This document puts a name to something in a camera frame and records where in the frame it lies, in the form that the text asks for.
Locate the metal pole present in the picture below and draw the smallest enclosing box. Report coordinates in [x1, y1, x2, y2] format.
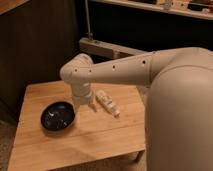
[84, 0, 93, 41]

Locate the wooden table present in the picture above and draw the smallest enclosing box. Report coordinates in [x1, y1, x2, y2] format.
[8, 81, 145, 171]

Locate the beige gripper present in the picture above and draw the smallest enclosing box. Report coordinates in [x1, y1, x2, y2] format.
[72, 92, 97, 114]

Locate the wooden shelf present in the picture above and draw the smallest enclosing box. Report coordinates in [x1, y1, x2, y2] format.
[90, 0, 213, 21]

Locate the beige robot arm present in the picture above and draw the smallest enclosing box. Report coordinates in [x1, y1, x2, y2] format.
[60, 47, 213, 171]

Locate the white plastic bottle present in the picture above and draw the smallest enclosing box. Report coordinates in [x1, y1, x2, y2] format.
[95, 90, 120, 117]

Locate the dark ceramic bowl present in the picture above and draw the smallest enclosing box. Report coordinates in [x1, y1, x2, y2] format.
[40, 101, 75, 131]

